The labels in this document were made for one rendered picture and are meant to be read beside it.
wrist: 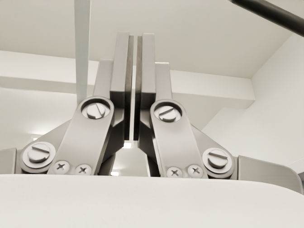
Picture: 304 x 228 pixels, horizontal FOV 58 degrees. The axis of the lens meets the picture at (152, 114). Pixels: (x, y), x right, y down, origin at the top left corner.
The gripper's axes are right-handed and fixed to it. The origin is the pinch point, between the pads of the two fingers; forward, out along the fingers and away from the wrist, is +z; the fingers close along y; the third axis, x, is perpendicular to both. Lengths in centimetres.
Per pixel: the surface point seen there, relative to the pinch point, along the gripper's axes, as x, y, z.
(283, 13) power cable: -11.9, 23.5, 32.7
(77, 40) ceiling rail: -61, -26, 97
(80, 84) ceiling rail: -95, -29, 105
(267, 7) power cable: -11.4, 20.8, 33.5
